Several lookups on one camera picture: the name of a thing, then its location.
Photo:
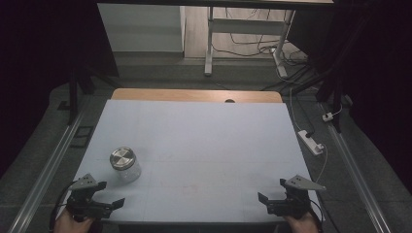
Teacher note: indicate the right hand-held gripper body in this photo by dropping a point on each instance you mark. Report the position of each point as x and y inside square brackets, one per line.
[293, 202]

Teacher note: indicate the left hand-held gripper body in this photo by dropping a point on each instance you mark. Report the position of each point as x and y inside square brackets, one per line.
[85, 202]

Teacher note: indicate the clear glass jar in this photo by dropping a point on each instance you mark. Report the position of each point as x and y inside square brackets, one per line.
[129, 171]

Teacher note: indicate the round silver metal lid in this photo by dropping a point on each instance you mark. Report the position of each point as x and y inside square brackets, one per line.
[122, 158]

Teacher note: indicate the person's right hand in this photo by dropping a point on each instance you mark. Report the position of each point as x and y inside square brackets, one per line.
[302, 225]

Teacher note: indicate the person's left hand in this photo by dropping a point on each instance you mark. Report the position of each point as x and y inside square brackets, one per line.
[69, 225]

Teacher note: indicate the white power strip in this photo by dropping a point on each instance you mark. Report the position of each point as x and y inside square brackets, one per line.
[311, 143]

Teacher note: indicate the black plug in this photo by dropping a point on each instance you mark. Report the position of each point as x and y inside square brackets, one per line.
[310, 132]

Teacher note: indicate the white table sheet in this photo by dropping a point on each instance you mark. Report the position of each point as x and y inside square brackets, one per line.
[200, 155]

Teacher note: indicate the small white adapter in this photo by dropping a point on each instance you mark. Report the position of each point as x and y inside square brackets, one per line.
[327, 116]

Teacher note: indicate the wooden table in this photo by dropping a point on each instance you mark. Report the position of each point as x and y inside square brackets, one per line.
[194, 95]

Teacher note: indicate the dark curtain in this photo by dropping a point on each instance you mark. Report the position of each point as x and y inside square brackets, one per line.
[375, 64]
[39, 48]

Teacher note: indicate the aluminium floor rail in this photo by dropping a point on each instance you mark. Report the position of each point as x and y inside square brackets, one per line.
[48, 171]
[356, 174]

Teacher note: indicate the black rectangular floor frame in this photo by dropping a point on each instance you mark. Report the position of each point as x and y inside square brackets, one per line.
[82, 136]

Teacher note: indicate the white desk frame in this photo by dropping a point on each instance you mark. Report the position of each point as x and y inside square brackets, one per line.
[246, 26]

